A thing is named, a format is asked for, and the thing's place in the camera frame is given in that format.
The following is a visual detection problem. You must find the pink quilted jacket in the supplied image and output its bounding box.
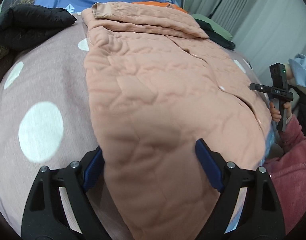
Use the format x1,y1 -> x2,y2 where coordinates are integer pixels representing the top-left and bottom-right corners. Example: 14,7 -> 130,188
81,2 -> 271,239

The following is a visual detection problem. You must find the pink polka dot bedspread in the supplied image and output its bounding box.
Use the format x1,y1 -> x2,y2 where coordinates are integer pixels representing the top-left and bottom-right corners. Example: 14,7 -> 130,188
0,12 -> 271,240

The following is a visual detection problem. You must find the dark green garment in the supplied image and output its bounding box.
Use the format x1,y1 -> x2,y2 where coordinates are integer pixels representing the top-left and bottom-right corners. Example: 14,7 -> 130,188
196,19 -> 235,50

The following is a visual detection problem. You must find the brown fleece garment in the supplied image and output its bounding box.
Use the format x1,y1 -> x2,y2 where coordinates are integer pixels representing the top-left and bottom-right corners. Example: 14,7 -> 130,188
0,44 -> 15,82

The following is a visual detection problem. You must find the right hand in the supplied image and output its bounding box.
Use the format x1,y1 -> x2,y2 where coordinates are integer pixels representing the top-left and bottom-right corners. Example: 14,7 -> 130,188
269,101 -> 293,124

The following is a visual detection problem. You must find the blue cloth doll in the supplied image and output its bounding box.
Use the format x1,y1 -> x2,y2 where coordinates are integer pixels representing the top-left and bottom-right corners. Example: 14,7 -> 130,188
285,54 -> 306,94

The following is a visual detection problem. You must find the green pillow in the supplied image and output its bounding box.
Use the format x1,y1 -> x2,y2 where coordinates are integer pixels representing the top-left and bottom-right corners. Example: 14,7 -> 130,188
192,14 -> 233,41

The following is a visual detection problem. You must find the pink sleeve right forearm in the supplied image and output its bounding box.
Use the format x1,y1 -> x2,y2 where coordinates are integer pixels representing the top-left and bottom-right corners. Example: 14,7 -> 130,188
264,115 -> 306,233

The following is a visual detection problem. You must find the orange puffer jacket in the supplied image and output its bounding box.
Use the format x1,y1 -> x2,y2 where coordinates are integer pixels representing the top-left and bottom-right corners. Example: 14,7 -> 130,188
133,1 -> 188,13

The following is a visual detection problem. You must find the black puffer jacket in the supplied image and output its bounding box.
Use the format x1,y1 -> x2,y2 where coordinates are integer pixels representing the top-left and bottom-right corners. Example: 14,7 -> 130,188
0,4 -> 77,51

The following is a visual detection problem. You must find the grey curtain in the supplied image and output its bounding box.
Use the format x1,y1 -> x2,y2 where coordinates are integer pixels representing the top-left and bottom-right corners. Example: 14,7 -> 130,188
185,0 -> 306,82

